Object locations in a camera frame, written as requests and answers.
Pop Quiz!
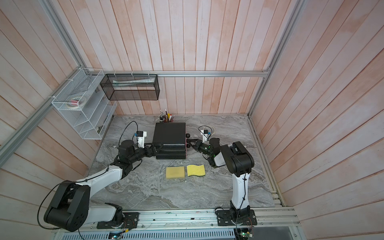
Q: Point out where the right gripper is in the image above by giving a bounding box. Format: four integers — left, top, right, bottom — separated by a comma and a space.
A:
187, 140, 214, 158

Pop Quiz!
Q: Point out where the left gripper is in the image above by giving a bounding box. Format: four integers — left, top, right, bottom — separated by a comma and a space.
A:
129, 142, 164, 163

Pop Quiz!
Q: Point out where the black drawer cabinet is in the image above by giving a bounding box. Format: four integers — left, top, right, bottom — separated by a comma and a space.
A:
152, 123, 187, 160

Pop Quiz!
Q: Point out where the yellow sponge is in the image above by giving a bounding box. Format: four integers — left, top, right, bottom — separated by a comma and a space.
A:
187, 165, 206, 177
166, 166, 185, 180

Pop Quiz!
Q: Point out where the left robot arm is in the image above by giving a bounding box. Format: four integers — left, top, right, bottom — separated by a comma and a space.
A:
44, 140, 163, 232

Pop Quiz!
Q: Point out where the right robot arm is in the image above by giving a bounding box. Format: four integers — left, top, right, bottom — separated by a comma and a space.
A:
186, 138, 255, 226

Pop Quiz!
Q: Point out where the tape roll on shelf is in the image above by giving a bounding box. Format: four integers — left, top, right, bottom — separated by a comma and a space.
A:
66, 97, 83, 109

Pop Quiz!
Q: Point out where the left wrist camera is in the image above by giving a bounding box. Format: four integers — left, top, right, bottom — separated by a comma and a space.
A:
135, 131, 147, 148

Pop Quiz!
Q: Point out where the black mesh wall basket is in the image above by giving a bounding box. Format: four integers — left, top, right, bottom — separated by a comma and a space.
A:
100, 74, 160, 101

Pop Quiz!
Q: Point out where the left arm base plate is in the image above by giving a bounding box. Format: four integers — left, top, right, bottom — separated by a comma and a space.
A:
97, 212, 140, 230

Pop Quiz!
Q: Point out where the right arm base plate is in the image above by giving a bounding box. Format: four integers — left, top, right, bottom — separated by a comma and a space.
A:
215, 209, 258, 227

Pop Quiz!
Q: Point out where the white wire wall shelf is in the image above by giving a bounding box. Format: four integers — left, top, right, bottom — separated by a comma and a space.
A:
52, 68, 117, 140

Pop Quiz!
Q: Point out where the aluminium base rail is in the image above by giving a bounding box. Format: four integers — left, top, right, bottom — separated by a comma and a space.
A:
66, 207, 301, 232

